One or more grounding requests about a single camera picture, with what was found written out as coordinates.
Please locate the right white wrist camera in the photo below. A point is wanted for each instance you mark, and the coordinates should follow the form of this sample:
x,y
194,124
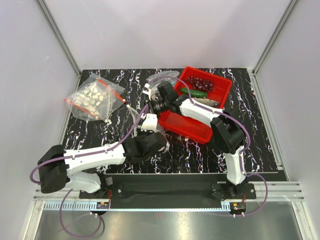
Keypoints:
x,y
150,91

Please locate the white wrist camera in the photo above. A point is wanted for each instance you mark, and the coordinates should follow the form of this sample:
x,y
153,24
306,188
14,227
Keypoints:
x,y
149,123
150,91

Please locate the red zipper clear bag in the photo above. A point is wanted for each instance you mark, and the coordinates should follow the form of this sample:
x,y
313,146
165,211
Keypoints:
x,y
96,99

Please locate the grey toy fish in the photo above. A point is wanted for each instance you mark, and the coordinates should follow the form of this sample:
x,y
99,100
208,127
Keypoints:
x,y
208,102

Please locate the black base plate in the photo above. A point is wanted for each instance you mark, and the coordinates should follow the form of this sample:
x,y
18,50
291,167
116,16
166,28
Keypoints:
x,y
167,191

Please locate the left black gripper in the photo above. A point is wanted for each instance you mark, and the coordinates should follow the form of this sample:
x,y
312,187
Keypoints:
x,y
149,132

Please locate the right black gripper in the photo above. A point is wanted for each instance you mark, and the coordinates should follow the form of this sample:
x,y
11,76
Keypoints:
x,y
151,103

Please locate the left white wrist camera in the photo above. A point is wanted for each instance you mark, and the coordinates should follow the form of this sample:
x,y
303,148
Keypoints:
x,y
149,123

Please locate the slotted cable duct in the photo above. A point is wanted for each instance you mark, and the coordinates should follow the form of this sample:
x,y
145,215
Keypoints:
x,y
97,206

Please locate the green toy cucumber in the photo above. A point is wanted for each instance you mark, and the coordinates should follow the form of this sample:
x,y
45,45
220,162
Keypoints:
x,y
193,93

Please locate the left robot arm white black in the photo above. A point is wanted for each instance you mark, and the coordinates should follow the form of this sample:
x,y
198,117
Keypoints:
x,y
59,169

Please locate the polka dot zip bag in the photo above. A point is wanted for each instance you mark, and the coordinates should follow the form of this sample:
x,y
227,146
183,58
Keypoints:
x,y
137,132

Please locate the small clear bag with items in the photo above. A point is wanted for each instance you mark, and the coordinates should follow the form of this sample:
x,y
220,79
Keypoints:
x,y
169,75

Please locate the red plastic tray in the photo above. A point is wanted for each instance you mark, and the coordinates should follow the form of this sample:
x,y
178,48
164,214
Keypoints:
x,y
189,127

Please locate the purple toy grapes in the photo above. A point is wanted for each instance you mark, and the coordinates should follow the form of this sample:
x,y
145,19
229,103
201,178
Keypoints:
x,y
200,84

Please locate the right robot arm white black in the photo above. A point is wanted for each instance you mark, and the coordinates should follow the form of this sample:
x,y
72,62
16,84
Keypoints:
x,y
228,133

